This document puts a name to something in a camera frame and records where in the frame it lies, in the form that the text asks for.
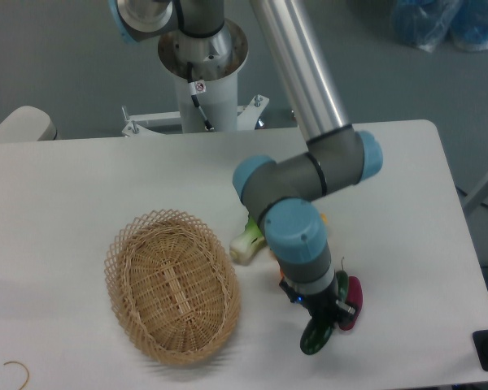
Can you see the white chair back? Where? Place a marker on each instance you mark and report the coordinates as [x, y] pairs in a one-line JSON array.
[[27, 124]]

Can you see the woven wicker basket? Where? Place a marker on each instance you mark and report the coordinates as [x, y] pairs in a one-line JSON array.
[[172, 287]]

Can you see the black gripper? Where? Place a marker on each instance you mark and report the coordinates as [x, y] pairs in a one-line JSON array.
[[323, 305]]

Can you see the dark green cucumber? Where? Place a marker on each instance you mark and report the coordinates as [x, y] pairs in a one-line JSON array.
[[318, 331]]

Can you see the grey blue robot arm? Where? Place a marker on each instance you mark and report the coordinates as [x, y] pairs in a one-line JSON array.
[[279, 195]]

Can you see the blue plastic bag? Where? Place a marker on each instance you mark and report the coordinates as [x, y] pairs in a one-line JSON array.
[[425, 24]]

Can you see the green bok choy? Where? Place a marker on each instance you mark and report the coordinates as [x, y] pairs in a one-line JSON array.
[[244, 247]]

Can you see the purple eggplant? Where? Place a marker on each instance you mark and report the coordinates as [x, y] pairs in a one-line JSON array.
[[354, 298]]

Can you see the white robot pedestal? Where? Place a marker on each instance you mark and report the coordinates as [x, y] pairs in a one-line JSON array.
[[204, 73]]

